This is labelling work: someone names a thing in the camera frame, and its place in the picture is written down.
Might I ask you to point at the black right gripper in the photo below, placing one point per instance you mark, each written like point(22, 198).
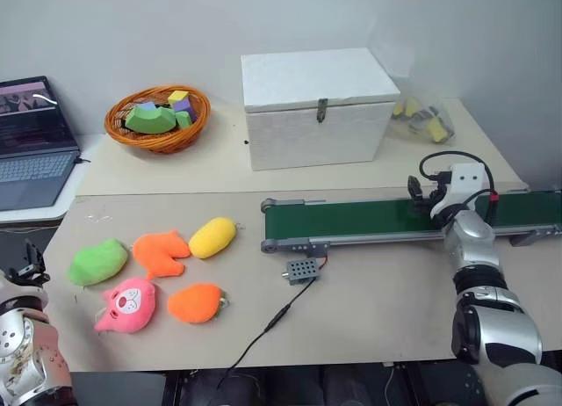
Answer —
point(440, 178)

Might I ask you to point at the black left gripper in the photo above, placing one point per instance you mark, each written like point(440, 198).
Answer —
point(26, 277)

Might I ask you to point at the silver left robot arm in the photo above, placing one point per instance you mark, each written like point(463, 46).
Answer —
point(30, 362)

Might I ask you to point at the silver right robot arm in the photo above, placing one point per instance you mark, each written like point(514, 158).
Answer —
point(474, 243)

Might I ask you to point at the green conveyor belt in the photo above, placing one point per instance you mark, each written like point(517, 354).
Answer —
point(351, 217)

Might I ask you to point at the yellow sponge piece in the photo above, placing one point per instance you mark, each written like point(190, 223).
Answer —
point(437, 131)

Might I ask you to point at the clear plastic bag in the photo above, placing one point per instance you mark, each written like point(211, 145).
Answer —
point(421, 120)

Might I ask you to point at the green plush toy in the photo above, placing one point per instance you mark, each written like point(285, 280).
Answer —
point(97, 262)

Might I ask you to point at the grey laptop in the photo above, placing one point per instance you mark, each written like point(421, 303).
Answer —
point(30, 151)

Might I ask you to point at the pink plush toy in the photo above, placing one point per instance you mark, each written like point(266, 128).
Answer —
point(127, 305)

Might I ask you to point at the black laptop plug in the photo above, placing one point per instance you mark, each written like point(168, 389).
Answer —
point(81, 159)

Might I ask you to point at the metal box latch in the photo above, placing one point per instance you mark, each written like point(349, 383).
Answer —
point(322, 109)

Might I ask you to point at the white wooden box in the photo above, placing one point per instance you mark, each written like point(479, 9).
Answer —
point(316, 116)

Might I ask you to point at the orange plush toy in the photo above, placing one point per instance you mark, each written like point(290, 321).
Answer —
point(193, 304)
point(160, 252)

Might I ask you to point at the grey perforated control box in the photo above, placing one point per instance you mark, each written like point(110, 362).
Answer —
point(300, 270)

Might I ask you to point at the dark grey panel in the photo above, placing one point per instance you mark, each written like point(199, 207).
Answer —
point(118, 389)

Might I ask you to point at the orange wicker basket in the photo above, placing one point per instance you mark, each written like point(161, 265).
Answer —
point(131, 138)

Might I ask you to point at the green arched foam block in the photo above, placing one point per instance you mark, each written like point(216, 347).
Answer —
point(149, 119)

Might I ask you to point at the yellow plush toy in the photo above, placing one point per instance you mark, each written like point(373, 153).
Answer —
point(213, 237)

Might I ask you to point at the blue foam block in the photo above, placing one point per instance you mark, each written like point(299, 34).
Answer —
point(150, 106)

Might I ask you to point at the small green foam block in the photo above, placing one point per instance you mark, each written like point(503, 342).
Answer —
point(184, 120)

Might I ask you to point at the yellow topped purple foam cube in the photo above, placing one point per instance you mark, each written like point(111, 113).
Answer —
point(177, 99)

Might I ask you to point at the purple foam block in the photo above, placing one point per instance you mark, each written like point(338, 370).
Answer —
point(189, 107)

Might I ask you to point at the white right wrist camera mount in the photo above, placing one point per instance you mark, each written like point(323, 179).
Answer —
point(467, 177)

